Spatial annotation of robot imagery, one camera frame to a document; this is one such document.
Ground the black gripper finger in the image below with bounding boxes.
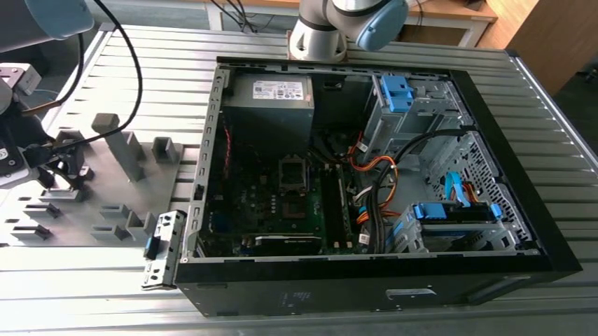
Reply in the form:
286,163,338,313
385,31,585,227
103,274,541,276
36,167,58,190
55,150,90,192

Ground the metal socket cover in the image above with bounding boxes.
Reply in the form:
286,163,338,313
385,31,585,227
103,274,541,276
278,153,310,192

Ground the CPU socket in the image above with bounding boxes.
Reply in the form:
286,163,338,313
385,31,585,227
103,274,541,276
282,197,309,217

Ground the grey parts rack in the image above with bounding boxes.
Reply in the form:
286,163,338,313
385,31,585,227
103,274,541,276
0,112,188,248

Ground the green motherboard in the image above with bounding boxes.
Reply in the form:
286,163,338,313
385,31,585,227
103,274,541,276
203,153,370,256

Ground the grey power supply unit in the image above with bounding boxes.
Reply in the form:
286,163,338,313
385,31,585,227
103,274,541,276
222,72,317,155

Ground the black graphics card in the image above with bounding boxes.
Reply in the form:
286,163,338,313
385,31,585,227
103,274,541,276
242,233,325,256

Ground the green RAM stick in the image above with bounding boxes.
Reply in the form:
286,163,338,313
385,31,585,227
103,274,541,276
337,163,354,248

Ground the black PC case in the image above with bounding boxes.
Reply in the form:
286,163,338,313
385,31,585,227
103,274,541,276
172,55,585,319

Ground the blue drive bay latch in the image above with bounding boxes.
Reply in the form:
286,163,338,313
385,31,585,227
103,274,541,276
387,96,417,113
391,216,409,248
381,75,415,98

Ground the silver metal drive cage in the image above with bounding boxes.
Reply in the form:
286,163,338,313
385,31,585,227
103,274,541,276
363,73,474,169

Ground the hard disk in blue carrier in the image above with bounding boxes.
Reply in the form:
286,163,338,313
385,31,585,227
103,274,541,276
411,202,503,225

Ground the silver metal disk bay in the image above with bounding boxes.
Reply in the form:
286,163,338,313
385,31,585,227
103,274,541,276
391,202,521,255

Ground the wooden desk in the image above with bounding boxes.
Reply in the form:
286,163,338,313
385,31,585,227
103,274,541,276
399,0,499,48

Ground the wooden cabinet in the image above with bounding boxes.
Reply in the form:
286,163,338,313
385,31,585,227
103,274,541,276
475,0,598,96

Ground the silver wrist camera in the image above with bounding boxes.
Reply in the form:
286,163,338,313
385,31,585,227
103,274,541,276
0,139,35,190
0,62,44,96

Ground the metal bracket with blue clip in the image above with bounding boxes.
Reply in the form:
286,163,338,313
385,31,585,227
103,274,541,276
142,209,187,291

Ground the black camera cable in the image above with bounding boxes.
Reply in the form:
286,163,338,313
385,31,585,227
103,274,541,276
48,0,146,150

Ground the red black twisted wire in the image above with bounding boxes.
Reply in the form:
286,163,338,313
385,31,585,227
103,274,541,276
222,120,234,178

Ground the orange wire bundle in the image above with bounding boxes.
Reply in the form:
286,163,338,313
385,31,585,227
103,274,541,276
347,131,401,227

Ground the thick black cable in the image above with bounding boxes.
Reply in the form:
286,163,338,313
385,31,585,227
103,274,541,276
363,128,481,255

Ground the blue flat data wire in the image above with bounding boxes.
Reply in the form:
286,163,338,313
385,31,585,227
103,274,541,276
446,171,473,207

